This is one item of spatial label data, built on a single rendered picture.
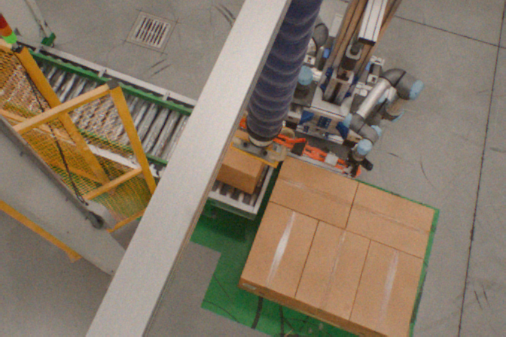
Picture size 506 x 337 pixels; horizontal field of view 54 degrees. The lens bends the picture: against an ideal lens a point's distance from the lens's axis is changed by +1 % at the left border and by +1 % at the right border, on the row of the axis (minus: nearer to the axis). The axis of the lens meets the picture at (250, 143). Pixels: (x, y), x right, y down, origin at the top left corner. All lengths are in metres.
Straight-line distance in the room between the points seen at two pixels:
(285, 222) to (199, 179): 2.62
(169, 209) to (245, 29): 0.50
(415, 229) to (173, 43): 2.80
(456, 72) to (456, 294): 2.14
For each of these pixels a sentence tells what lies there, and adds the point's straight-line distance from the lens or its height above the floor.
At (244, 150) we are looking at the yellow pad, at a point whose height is 1.17.
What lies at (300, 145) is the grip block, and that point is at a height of 1.29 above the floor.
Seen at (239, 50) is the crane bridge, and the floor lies 3.05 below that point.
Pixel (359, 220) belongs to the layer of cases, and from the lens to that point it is 3.79.
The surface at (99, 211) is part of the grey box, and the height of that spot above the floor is 1.77.
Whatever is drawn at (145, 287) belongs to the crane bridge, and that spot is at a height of 3.05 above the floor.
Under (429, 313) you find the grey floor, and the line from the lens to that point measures 4.43.
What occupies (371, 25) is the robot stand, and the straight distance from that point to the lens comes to 2.68.
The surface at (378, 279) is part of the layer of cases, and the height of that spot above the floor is 0.54.
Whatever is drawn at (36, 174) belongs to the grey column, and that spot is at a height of 2.46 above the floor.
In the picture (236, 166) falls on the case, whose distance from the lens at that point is 3.34.
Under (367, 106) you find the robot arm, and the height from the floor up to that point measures 1.63.
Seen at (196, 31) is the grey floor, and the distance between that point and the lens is 5.02.
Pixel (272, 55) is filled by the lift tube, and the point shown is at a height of 2.27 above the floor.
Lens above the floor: 4.08
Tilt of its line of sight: 67 degrees down
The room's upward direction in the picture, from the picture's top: 10 degrees clockwise
